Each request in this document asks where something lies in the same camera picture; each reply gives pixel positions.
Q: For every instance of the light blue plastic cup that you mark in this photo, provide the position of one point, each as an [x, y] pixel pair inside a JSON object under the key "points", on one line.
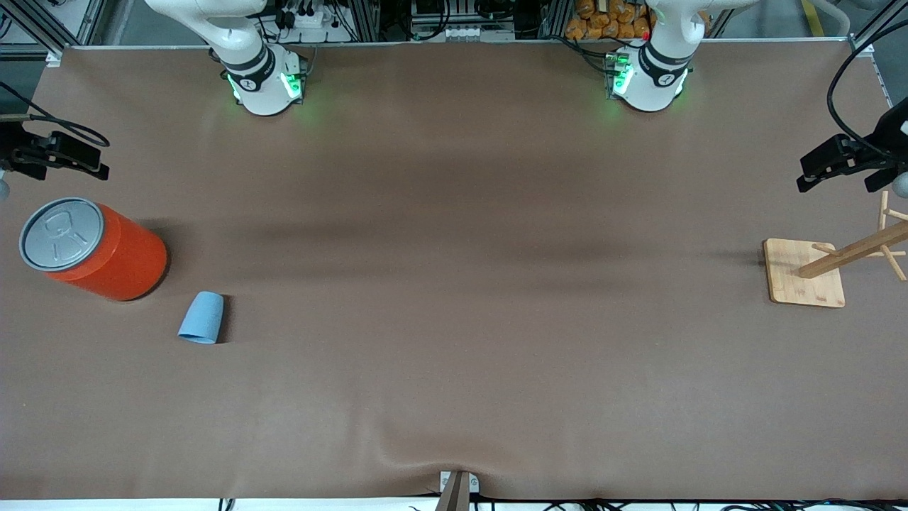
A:
{"points": [[201, 318]]}

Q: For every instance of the white terminal strip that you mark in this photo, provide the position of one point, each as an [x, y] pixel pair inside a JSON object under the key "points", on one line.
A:
{"points": [[479, 33]]}

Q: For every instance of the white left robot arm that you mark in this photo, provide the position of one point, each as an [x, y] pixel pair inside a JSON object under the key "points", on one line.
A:
{"points": [[649, 85]]}

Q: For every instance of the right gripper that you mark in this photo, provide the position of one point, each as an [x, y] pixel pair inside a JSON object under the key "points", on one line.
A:
{"points": [[14, 147]]}

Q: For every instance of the brown table mat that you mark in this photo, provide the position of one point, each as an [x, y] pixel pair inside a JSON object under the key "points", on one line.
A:
{"points": [[454, 284]]}

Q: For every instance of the brown camera post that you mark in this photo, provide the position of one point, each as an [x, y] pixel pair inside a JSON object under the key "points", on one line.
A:
{"points": [[454, 497]]}

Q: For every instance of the metal clamp bracket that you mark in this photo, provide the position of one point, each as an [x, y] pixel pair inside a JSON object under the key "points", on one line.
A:
{"points": [[474, 482]]}

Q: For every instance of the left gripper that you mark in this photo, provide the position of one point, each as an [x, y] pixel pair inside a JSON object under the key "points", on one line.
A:
{"points": [[892, 137]]}

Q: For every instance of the white power strip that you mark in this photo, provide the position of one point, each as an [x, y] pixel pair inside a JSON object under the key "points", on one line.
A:
{"points": [[312, 18]]}

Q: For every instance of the wooden mug tree rack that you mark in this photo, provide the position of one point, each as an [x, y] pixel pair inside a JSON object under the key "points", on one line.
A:
{"points": [[805, 277]]}

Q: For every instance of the metal table corner bracket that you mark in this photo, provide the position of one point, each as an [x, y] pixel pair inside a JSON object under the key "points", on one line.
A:
{"points": [[54, 58], [862, 48]]}

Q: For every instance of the orange snack bag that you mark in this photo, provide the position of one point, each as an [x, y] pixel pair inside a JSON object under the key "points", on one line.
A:
{"points": [[603, 21]]}

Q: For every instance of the orange can with grey lid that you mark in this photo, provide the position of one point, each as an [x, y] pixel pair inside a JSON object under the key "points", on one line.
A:
{"points": [[120, 262]]}

